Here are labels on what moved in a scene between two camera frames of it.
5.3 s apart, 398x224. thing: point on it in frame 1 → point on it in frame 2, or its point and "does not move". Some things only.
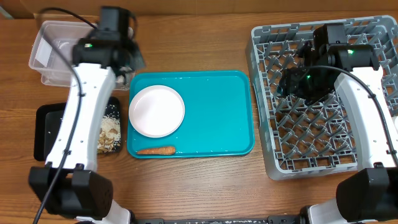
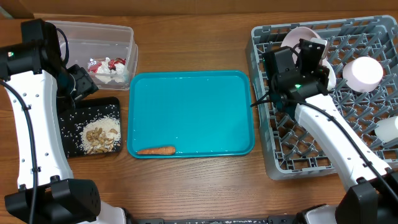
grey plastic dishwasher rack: (301, 138) does not move
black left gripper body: (135, 60) → (74, 85)
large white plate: (157, 111) → (293, 37)
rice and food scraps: (110, 134) does not move
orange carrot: (169, 150) does not move
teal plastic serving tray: (218, 120) does not move
